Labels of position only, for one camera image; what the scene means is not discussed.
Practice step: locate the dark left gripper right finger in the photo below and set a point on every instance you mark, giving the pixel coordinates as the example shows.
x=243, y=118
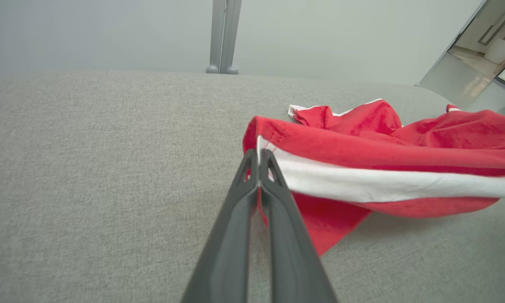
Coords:
x=290, y=252

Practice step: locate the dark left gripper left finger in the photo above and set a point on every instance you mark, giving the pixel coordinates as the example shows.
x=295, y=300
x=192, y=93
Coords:
x=227, y=252

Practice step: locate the red shorts white stripe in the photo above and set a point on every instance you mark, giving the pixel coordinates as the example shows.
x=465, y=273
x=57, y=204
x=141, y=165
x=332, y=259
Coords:
x=362, y=151

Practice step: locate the red white jersey shirt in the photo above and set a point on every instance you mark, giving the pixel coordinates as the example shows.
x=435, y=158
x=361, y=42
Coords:
x=452, y=108

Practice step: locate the grey partition post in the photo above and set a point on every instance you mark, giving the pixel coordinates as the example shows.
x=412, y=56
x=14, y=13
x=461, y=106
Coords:
x=231, y=42
x=216, y=42

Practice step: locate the dark doorway frame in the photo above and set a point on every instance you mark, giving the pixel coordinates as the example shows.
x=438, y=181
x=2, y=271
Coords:
x=451, y=42

